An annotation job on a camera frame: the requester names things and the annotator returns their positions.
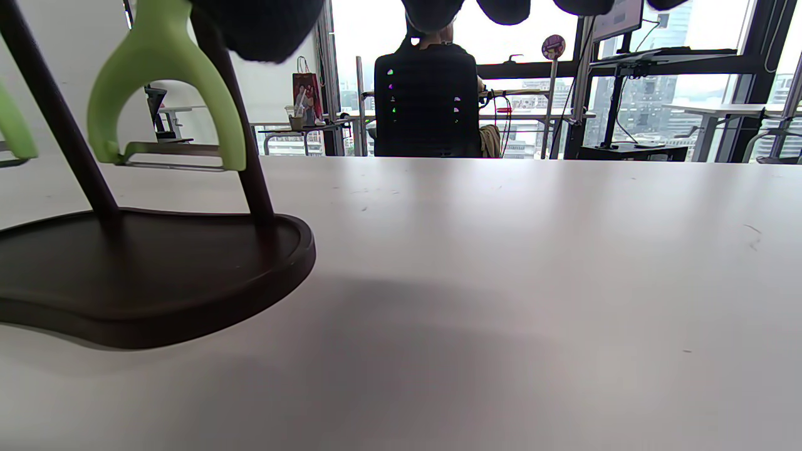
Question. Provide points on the dark brown utensil stand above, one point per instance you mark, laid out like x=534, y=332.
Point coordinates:
x=150, y=275

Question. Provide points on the black swivel chair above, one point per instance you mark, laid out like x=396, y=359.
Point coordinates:
x=155, y=100

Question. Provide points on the green Y peeler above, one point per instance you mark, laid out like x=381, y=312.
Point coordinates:
x=160, y=50

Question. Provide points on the computer monitor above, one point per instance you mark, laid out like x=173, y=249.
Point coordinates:
x=617, y=19

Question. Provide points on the black mesh office chair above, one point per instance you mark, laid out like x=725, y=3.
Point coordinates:
x=426, y=106

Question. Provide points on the small grey side table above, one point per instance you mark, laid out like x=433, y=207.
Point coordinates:
x=301, y=131

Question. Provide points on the green plastic utensil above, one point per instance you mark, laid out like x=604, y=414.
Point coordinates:
x=14, y=128

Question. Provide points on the red paper gift bag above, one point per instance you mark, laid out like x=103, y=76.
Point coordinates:
x=307, y=94

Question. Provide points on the clear plastic drink cup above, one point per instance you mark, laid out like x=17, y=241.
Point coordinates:
x=296, y=119

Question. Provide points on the white desk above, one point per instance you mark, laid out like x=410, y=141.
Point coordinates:
x=714, y=113

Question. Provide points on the round sign on pole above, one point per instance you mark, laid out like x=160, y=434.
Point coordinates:
x=553, y=47

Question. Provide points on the person's right hand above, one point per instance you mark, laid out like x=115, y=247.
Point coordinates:
x=263, y=28

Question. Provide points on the black standing desk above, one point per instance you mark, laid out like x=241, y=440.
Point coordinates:
x=626, y=150

